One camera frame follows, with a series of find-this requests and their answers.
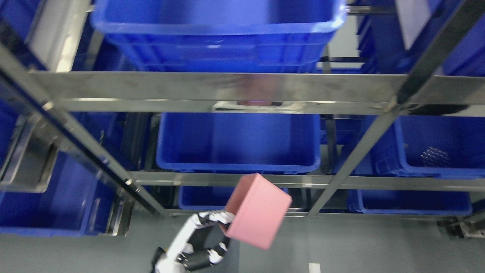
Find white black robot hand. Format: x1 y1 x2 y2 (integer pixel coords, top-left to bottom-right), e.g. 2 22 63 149
151 210 235 273

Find pink plastic storage box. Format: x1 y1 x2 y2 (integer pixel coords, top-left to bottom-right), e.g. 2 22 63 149
223 173 292 250

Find blue bin middle shelf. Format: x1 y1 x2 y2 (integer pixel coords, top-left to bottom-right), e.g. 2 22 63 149
155 113 321 174

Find blue bin shelf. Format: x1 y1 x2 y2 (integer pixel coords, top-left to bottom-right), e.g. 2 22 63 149
155 113 321 174
371 116 485 179
91 0 347 73

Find blue bin top shelf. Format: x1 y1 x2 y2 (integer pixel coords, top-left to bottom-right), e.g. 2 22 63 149
91 0 347 73

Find blue bin right shelf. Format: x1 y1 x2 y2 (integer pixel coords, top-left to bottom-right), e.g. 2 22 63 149
371 116 485 179

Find stainless steel shelf rack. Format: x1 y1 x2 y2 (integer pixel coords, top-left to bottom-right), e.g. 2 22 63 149
1 0 484 237

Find blue bin bottom centre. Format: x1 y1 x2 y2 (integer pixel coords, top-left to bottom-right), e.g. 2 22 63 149
178 181 292 218

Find blue bin far left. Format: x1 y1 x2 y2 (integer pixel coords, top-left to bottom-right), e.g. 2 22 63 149
0 153 116 237

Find blue bin bottom right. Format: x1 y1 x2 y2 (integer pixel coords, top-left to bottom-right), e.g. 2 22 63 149
347 190 473 216

